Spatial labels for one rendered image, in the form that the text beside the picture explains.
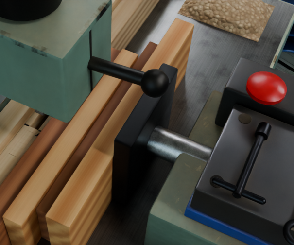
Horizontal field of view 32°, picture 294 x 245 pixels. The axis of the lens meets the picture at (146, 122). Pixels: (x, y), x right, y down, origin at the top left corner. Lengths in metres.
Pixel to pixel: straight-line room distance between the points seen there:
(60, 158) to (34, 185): 0.03
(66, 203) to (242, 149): 0.13
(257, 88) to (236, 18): 0.23
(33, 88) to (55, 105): 0.02
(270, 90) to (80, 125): 0.16
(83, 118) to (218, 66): 0.19
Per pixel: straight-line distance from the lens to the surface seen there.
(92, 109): 0.45
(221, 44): 0.60
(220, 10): 0.62
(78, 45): 0.34
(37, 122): 0.47
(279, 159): 0.39
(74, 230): 0.39
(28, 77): 0.36
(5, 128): 0.45
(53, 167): 0.42
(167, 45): 0.48
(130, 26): 0.57
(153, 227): 0.41
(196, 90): 0.54
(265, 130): 0.38
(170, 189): 0.40
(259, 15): 0.63
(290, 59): 1.12
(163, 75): 0.35
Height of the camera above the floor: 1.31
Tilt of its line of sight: 53 degrees down
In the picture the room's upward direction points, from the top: 7 degrees clockwise
